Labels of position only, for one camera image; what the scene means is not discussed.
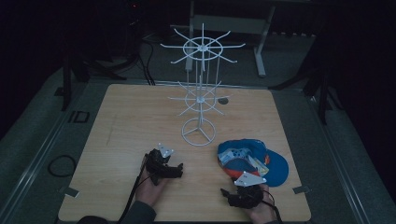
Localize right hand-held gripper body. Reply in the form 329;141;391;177
228;170;268;210

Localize black metal stand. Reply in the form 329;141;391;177
60;52;128;112
268;59;345;126

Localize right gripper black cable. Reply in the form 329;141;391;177
262;189;284;224

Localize black cable loop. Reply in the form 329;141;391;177
47;154;78;178

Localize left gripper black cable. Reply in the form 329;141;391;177
117;161;148;224

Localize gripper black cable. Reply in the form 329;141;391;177
117;161;148;224
262;189;284;224

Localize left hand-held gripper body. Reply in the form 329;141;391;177
144;142;176;187

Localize grey tape strip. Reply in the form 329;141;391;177
291;185;311;195
63;186;80;199

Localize black floor cables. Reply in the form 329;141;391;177
135;38;157;87

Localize person's right hand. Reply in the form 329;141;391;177
247;184;278;224

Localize black rectangular frame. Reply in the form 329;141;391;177
68;109;91;124

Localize person's left hand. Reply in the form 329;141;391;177
134;154;171;208

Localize white wire rack stand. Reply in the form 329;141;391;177
160;22;247;147

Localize blue and orange cap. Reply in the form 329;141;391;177
217;138;290;189

